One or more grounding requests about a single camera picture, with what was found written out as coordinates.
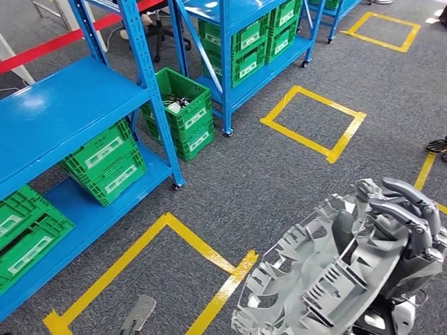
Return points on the blue metal shelf rack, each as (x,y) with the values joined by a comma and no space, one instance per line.
(331,21)
(226,69)
(63,111)

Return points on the black mesh cylinder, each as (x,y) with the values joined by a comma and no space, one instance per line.
(438,147)

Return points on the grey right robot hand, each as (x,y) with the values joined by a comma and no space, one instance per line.
(426,259)

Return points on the grey left wrist camera bracket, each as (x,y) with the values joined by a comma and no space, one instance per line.
(140,312)

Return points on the white desk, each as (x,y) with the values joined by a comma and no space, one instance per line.
(13,60)

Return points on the silver plastic wheel hubcap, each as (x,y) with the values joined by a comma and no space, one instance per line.
(314,286)

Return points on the red barrier tape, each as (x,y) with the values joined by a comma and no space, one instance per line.
(52,45)

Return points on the green plastic crate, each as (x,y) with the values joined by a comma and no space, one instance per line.
(192,125)
(28,240)
(244,55)
(104,166)
(285,32)

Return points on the yellow floor tape square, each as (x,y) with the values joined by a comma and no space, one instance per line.
(140,249)

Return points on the small white box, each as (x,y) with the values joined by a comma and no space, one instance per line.
(174,108)

